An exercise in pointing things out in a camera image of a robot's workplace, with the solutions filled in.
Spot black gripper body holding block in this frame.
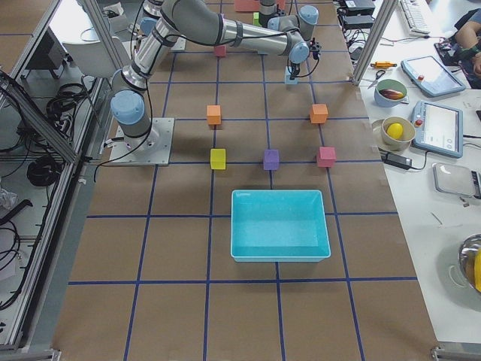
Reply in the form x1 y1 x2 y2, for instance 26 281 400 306
286 40 320 75

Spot silver robot arm near pink tray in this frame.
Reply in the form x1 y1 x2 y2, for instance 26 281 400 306
259 1 319 38

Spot orange foam block window side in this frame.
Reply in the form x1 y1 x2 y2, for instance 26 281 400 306
310 104 328 124

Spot green foam block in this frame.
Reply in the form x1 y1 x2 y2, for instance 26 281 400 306
253 12 261 26

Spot magenta foam block near base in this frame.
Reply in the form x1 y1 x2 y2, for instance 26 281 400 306
213 45 226 58

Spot scissors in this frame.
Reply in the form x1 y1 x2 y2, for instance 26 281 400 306
368 69 386 89

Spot purple foam block centre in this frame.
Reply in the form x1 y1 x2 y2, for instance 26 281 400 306
263 149 280 171

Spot orange foam block base side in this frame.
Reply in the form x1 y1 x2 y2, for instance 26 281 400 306
206 105 222 126

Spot gold cylinder tool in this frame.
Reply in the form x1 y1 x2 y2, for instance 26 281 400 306
370 62 398 69

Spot pink foam block far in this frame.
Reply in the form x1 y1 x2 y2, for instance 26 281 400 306
316 147 337 168

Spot blue bowl with fruit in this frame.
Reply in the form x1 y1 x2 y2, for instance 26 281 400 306
374 79 407 108

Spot yellow foam block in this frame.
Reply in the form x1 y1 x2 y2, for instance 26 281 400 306
210 148 226 170

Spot cream bowl with lemon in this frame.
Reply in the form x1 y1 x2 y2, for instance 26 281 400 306
380 117 416 150

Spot blue teach pendant upper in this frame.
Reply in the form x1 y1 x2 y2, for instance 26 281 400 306
401 56 465 98

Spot blue teach pendant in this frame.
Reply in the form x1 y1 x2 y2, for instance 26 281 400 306
410 101 464 159
401 56 465 98

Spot white keyboard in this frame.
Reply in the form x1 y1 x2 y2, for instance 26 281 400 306
398 0 430 35

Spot black power adapter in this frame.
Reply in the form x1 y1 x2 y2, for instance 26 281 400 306
381 153 412 170

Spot blue teach pendant lower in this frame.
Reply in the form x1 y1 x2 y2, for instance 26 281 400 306
410 101 464 159

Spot cyan plastic tray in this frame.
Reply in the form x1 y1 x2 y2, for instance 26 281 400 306
231 190 331 262

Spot grey digital scale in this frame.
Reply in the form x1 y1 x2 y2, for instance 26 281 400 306
433 163 480 199

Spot steel bowl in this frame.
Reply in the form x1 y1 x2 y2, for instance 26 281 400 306
458 234 480 294

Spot aluminium frame post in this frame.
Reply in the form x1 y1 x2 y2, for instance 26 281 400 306
352 0 397 86

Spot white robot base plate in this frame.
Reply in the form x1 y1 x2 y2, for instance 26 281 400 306
109 117 175 166

